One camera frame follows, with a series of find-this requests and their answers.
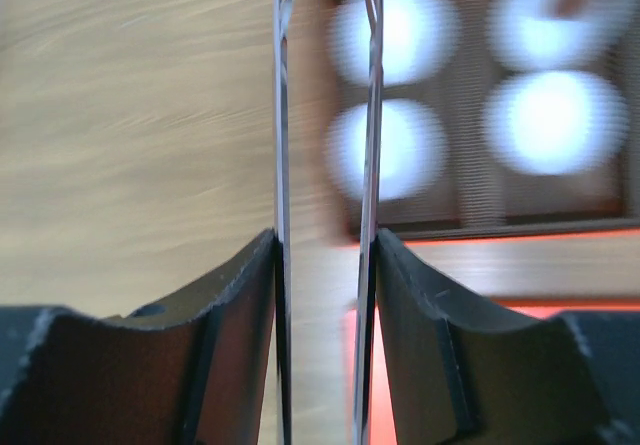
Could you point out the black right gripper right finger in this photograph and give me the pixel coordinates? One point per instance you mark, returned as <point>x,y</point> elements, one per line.
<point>572,378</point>

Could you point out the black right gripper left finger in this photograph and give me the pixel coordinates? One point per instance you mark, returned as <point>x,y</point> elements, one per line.
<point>189,368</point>

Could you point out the metal tongs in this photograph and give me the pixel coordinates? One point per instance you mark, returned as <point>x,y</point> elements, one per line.
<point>364,335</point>

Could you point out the orange chocolate box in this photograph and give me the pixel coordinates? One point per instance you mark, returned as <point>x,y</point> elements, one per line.
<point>475,115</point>

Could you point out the orange box lid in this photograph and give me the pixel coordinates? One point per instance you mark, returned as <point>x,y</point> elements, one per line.
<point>382,427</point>

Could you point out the brown box insert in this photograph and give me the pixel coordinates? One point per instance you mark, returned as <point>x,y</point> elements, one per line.
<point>500,200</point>

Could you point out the white paper cup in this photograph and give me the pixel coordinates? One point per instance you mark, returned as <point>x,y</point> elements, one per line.
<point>419,37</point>
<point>555,122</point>
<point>530,35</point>
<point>413,149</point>

